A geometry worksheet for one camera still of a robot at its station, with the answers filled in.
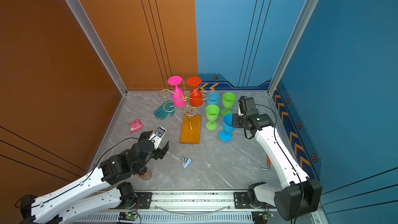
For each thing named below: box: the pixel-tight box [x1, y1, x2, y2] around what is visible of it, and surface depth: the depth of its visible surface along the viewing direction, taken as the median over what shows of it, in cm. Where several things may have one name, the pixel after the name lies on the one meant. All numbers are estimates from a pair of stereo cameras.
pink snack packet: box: [128, 118, 145, 134], surface depth 101 cm
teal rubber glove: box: [153, 100, 176, 120], surface depth 108 cm
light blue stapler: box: [180, 156, 193, 169], surface depth 85 cm
